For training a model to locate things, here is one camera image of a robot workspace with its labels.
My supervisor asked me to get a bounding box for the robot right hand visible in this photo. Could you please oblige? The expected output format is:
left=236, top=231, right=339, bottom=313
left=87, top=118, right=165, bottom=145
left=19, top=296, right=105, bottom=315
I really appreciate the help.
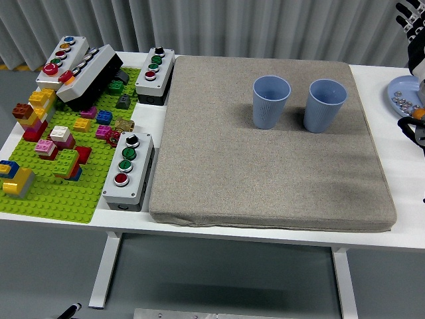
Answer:
left=395, top=0, right=425, bottom=80

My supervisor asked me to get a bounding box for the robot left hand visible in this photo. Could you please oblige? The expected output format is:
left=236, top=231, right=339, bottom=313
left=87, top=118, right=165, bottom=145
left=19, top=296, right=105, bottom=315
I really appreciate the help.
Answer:
left=58, top=302, right=83, bottom=319

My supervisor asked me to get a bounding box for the blue ribbed plastic cup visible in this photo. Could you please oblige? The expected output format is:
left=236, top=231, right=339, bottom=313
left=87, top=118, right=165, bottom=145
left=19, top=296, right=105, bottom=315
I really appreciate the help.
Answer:
left=252, top=75, right=292, bottom=130
left=303, top=78, right=348, bottom=134

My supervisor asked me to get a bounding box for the light blue plate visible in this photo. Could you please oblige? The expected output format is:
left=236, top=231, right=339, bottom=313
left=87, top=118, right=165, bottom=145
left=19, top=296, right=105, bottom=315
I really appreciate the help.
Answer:
left=387, top=75, right=425, bottom=120

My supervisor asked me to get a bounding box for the white table leg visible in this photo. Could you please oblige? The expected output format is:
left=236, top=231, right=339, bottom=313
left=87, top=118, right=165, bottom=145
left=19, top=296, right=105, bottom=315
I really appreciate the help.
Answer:
left=331, top=247, right=359, bottom=319
left=88, top=231, right=122, bottom=308

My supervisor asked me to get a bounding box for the green toy brick baseplate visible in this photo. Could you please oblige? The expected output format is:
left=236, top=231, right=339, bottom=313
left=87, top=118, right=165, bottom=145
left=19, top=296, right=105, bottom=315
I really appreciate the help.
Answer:
left=0, top=67, right=142, bottom=224

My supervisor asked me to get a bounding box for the yellow and grey brick block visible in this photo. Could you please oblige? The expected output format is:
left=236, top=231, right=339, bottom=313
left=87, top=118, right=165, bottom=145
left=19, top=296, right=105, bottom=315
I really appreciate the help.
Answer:
left=1, top=167, right=36, bottom=199

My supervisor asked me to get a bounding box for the green toy brick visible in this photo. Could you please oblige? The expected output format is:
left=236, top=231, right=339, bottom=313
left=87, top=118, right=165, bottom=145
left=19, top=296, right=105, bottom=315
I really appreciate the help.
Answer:
left=107, top=80, right=125, bottom=96
left=52, top=149, right=80, bottom=177

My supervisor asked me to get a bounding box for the red toy brick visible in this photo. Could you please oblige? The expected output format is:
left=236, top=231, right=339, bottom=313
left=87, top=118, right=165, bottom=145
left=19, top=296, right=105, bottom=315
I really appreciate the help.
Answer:
left=75, top=146, right=93, bottom=165
left=22, top=123, right=50, bottom=143

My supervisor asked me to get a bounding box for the blue toy brick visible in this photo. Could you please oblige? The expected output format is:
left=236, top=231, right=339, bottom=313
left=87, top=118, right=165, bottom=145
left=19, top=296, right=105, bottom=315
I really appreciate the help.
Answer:
left=96, top=110, right=114, bottom=126
left=0, top=159, right=20, bottom=179

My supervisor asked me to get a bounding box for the grey four-button control box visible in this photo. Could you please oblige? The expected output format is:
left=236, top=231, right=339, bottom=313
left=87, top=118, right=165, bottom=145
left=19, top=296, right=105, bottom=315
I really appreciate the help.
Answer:
left=102, top=132, right=155, bottom=213
left=135, top=47, right=176, bottom=106

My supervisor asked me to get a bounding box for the pink toy brick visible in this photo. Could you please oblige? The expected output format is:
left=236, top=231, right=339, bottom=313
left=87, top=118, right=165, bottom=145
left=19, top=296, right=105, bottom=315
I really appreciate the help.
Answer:
left=35, top=139, right=56, bottom=156

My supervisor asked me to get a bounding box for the red valve hand wheel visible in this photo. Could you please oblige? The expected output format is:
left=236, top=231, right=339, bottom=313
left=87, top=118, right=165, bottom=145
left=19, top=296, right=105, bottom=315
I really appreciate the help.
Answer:
left=105, top=130, right=122, bottom=147

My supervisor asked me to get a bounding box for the white toy brick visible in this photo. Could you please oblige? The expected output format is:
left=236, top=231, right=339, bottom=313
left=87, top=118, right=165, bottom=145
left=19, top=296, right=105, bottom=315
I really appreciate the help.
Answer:
left=49, top=126, right=72, bottom=142

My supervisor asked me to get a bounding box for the yellow toy brick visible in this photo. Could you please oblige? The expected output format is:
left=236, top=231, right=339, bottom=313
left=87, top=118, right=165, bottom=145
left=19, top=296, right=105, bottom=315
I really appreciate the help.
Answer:
left=29, top=88, right=56, bottom=107
left=73, top=118, right=92, bottom=133

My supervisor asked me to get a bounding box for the brass pipe fitting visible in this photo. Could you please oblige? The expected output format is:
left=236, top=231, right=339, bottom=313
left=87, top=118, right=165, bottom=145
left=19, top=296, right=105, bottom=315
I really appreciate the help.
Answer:
left=114, top=116, right=135, bottom=133

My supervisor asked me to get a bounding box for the brown toy brick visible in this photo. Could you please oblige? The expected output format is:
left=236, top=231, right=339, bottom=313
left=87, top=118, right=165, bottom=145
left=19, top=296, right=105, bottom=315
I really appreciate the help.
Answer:
left=12, top=102, right=34, bottom=120

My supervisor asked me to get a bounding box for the grey pleated curtain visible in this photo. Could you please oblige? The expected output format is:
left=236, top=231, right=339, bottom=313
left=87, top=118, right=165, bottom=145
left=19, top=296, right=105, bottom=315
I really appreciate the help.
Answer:
left=0, top=0, right=425, bottom=70

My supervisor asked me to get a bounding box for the dark grey sloped brick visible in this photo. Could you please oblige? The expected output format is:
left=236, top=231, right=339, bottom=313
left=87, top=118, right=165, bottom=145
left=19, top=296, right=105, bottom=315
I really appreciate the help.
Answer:
left=115, top=94, right=132, bottom=110

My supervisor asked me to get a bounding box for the grey-brown fabric mat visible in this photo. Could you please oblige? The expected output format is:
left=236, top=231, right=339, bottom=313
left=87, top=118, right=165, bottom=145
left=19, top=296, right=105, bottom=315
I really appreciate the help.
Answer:
left=148, top=55, right=398, bottom=233

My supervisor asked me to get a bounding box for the long grey black control box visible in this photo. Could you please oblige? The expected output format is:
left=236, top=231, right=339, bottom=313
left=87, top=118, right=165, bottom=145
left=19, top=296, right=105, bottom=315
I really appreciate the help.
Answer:
left=56, top=45, right=124, bottom=110

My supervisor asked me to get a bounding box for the grey five-button control box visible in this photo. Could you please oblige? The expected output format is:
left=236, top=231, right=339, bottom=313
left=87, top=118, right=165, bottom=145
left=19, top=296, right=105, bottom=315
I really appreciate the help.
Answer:
left=35, top=35, right=90, bottom=91

